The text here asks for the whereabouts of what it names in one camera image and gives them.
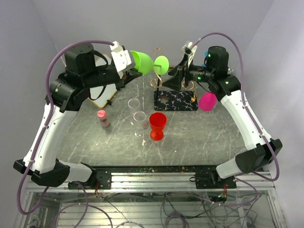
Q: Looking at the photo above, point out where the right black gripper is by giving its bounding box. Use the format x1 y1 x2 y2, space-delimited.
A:
162 53 214 92

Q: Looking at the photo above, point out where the green plastic wine glass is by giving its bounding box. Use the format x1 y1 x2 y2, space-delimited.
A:
131 51 170 76

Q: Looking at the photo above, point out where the gold wine glass rack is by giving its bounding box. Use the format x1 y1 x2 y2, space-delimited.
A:
150 54 198 111

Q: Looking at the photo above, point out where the magenta plastic wine glass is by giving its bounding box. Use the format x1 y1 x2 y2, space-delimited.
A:
198 92 217 112

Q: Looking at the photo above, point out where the red plastic wine glass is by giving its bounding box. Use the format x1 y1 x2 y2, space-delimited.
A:
149 112 167 141

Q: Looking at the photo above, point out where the blue plastic wine glass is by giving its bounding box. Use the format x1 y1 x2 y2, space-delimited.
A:
201 51 208 67

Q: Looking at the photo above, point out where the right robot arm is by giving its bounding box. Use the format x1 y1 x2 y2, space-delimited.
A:
163 46 283 188

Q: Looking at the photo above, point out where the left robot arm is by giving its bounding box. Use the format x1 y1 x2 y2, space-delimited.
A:
13 40 135 189

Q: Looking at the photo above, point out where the rear clear wine glass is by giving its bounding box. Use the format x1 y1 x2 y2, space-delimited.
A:
127 98 141 113

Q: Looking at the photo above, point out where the clear wine glass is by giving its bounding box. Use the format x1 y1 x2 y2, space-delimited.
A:
127 98 141 113
132 111 147 138

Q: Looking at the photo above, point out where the front clear wine glass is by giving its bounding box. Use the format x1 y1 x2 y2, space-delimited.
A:
132 111 147 138

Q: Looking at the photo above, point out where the gold framed whiteboard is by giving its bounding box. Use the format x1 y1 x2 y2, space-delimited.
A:
90 53 117 109

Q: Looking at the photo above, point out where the pink capped small bottle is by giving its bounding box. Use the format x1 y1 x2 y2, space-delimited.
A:
97 110 110 128

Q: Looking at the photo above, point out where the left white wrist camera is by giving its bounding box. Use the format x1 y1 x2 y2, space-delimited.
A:
110 41 135 79

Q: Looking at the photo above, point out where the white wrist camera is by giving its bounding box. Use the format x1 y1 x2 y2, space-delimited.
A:
182 40 197 67
110 41 135 79

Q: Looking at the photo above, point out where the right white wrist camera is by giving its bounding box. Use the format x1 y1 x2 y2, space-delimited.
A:
182 40 197 67

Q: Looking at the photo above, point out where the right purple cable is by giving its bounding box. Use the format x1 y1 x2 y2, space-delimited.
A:
191 32 280 207

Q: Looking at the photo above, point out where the purple cable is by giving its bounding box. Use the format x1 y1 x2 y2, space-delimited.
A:
17 39 114 215
191 32 280 207

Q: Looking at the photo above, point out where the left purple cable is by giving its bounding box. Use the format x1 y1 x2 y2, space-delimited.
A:
17 39 114 215

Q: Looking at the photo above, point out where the aluminium mounting rail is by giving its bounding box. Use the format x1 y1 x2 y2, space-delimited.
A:
25 171 276 193

